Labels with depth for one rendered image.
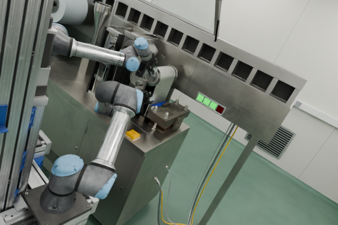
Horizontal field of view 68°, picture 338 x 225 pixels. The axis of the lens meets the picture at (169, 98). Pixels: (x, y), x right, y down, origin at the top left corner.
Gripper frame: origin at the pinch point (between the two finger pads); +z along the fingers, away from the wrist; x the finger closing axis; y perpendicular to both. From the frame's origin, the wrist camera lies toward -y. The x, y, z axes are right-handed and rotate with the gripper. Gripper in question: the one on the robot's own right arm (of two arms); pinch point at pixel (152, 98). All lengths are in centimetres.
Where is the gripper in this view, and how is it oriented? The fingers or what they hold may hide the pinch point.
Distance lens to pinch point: 186.4
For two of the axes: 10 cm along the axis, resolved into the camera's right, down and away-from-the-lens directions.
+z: 5.0, -1.5, 8.5
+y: 3.7, -8.6, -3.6
